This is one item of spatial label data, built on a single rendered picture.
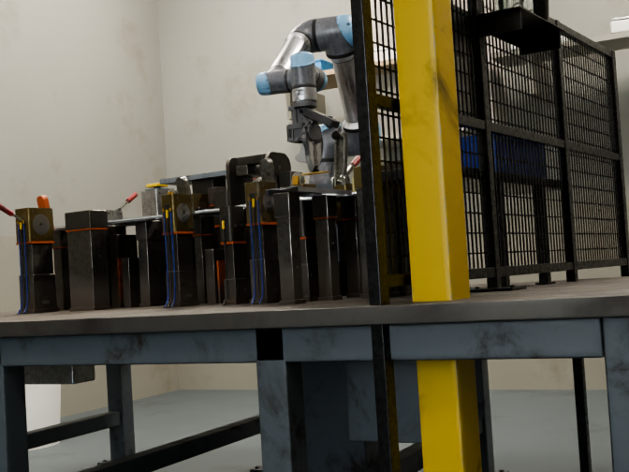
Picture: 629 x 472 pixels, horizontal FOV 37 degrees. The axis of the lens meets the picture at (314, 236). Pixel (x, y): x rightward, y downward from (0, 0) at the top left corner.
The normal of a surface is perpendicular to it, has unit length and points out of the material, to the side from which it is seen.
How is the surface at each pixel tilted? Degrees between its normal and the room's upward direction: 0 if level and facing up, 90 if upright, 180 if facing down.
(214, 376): 90
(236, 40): 90
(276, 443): 90
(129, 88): 90
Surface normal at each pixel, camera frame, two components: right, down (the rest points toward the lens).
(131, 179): 0.89, -0.07
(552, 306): -0.45, -0.01
